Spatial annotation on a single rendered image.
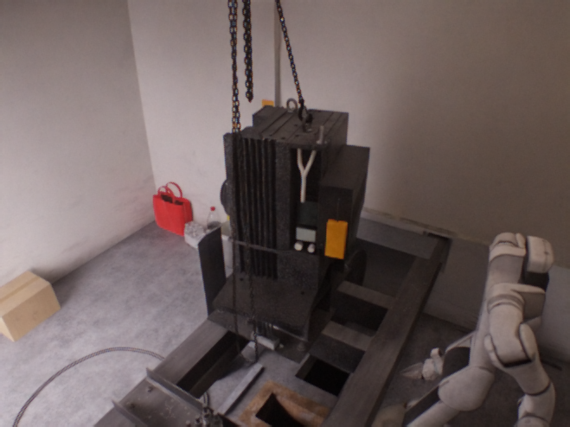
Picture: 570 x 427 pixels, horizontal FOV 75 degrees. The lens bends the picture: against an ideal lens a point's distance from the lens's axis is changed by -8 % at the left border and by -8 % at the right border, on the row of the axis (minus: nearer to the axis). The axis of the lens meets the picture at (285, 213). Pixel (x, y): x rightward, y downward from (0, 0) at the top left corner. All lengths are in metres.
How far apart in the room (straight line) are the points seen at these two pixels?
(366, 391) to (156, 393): 0.90
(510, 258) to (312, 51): 1.94
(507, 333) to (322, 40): 2.15
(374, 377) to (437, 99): 1.61
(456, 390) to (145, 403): 1.22
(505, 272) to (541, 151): 1.32
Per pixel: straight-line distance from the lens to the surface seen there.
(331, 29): 2.74
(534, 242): 1.27
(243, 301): 1.87
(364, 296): 2.28
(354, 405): 1.82
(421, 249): 2.72
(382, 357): 2.00
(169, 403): 1.86
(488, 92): 2.53
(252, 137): 1.63
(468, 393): 1.53
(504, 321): 1.13
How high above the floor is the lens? 2.17
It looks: 31 degrees down
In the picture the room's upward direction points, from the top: straight up
